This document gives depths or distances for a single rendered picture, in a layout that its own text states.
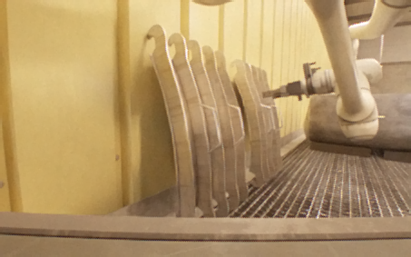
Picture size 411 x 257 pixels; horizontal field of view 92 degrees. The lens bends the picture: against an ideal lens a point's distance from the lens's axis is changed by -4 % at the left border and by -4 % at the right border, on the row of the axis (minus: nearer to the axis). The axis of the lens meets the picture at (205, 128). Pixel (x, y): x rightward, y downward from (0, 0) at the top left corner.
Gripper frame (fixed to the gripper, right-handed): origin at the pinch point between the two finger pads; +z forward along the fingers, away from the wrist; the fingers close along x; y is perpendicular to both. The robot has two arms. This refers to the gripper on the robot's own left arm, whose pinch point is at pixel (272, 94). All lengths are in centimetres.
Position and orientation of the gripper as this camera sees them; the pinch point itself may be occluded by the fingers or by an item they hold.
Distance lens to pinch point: 96.0
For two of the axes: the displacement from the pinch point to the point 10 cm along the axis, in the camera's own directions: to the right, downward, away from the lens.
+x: 5.7, -0.9, 8.2
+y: 1.7, 9.9, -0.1
